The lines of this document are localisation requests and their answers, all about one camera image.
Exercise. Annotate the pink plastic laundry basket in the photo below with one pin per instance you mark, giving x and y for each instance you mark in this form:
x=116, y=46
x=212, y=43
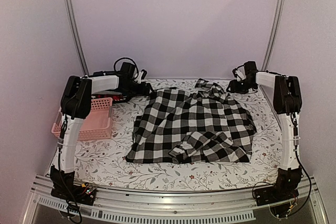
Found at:
x=97, y=125

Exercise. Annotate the floral patterned table mat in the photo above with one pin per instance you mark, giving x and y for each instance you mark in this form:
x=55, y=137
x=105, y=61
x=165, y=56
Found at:
x=102, y=162

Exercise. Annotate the left aluminium frame post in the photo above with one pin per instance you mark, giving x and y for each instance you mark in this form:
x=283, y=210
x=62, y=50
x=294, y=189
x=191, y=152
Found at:
x=75, y=34

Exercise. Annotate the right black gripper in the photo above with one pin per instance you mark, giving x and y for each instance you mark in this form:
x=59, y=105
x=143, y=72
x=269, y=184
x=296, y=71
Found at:
x=234, y=87

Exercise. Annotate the front aluminium rail base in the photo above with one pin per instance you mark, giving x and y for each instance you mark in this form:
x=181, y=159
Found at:
x=123, y=205

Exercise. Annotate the black white checkered cloth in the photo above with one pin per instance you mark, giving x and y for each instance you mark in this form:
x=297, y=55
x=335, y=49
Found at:
x=180, y=127

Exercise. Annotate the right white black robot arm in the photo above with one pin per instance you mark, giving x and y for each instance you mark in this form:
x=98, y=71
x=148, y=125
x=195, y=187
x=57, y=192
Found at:
x=287, y=103

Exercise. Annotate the aluminium frame post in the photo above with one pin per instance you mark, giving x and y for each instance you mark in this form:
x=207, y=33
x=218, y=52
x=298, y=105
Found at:
x=273, y=34
x=75, y=34

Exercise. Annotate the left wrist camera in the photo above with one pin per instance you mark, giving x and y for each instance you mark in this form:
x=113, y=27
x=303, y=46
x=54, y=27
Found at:
x=141, y=75

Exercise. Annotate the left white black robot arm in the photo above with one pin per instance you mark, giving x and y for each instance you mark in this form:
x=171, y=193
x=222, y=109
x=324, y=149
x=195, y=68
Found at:
x=75, y=106

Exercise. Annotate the right aluminium frame post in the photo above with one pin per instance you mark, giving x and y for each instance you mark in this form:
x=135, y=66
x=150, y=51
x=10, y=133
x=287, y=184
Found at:
x=273, y=34

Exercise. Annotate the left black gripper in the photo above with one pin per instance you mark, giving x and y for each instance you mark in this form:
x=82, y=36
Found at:
x=147, y=92

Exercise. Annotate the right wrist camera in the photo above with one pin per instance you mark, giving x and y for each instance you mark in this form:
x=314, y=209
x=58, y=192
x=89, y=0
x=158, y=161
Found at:
x=238, y=74

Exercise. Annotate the red black plaid shirt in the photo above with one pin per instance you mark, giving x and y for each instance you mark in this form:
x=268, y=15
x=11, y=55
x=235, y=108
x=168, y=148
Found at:
x=116, y=97

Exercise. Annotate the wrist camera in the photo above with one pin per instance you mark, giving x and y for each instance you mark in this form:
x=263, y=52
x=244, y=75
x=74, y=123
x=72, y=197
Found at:
x=141, y=75
x=238, y=74

